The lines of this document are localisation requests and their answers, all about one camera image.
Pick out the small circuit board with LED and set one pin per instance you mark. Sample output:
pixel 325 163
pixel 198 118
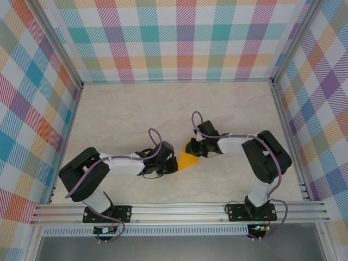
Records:
pixel 259 227

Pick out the small black circuit board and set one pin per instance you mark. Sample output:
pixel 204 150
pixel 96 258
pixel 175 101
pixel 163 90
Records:
pixel 104 230

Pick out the orange paper sheet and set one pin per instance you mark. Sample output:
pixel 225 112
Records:
pixel 187 161

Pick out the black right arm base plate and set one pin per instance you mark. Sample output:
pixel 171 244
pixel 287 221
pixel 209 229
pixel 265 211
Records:
pixel 235 213

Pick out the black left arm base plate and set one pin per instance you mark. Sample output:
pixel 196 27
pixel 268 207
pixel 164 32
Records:
pixel 123 213

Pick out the aluminium side floor rail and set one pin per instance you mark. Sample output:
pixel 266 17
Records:
pixel 285 125
pixel 71 125

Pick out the grey metal panel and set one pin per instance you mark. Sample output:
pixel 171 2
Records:
pixel 176 248

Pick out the aluminium corner post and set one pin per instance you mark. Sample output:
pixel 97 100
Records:
pixel 296 44
pixel 58 46

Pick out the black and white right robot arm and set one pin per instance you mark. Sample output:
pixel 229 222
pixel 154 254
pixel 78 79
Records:
pixel 266 160

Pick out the aluminium rear floor rail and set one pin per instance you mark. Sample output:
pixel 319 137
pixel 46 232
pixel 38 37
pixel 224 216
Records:
pixel 176 81

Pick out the aluminium mounting rail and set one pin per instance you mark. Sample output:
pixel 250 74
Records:
pixel 176 213

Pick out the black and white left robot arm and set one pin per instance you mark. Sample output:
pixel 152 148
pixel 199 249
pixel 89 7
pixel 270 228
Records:
pixel 81 179

